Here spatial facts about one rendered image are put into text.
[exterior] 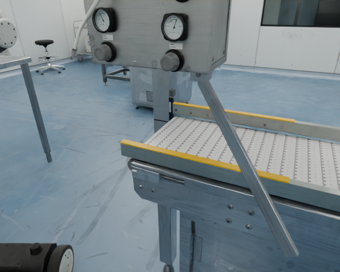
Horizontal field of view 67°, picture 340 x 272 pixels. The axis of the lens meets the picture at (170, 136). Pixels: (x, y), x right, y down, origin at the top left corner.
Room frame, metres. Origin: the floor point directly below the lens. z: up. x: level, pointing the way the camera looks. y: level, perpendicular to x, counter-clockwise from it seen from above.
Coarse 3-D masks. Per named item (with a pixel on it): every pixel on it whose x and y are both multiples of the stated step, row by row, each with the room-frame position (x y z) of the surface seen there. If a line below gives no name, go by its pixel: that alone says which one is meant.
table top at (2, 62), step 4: (0, 56) 1.97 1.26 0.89; (4, 56) 1.97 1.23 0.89; (8, 56) 1.97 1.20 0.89; (12, 56) 1.97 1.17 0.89; (16, 56) 1.96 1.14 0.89; (0, 60) 1.80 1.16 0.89; (4, 60) 1.80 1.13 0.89; (8, 60) 1.79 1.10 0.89; (12, 60) 1.79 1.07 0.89; (16, 60) 1.81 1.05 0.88; (20, 60) 1.84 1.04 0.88; (24, 60) 1.87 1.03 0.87; (28, 60) 1.90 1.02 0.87; (0, 64) 1.68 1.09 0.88; (4, 64) 1.71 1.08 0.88; (8, 64) 1.74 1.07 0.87; (12, 64) 1.77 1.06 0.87; (16, 64) 1.80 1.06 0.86; (20, 64) 1.83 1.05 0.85; (0, 68) 1.68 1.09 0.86; (4, 68) 1.70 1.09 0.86
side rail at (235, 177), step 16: (144, 160) 0.46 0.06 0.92; (160, 160) 0.44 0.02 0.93; (176, 160) 0.43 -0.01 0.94; (208, 176) 0.40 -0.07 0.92; (224, 176) 0.39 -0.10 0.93; (240, 176) 0.37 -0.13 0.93; (272, 192) 0.35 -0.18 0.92; (288, 192) 0.34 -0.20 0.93; (304, 192) 0.33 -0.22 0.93; (320, 192) 0.32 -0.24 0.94; (336, 192) 0.32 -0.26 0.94; (336, 208) 0.31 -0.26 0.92
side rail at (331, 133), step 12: (180, 108) 0.72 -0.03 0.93; (192, 108) 0.70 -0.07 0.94; (240, 120) 0.64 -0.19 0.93; (252, 120) 0.63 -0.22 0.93; (264, 120) 0.62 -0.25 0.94; (276, 120) 0.60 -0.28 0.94; (288, 132) 0.59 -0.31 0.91; (300, 132) 0.58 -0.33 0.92; (312, 132) 0.56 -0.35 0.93; (324, 132) 0.55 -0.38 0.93; (336, 132) 0.54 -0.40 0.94
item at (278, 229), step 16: (192, 80) 0.42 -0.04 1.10; (208, 80) 0.42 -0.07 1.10; (208, 96) 0.41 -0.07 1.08; (224, 112) 0.37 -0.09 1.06; (224, 128) 0.37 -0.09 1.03; (240, 144) 0.34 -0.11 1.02; (240, 160) 0.33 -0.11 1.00; (256, 176) 0.30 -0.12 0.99; (256, 192) 0.29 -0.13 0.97; (272, 208) 0.27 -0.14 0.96; (272, 224) 0.26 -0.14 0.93; (288, 240) 0.24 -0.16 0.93; (288, 256) 0.23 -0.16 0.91
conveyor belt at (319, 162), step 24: (192, 120) 0.69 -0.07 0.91; (168, 144) 0.54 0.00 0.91; (192, 144) 0.54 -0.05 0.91; (216, 144) 0.54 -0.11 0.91; (264, 144) 0.54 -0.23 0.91; (288, 144) 0.54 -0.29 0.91; (312, 144) 0.53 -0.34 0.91; (336, 144) 0.53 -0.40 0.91; (264, 168) 0.44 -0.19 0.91; (288, 168) 0.43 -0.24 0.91; (312, 168) 0.43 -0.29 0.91; (336, 168) 0.43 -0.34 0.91
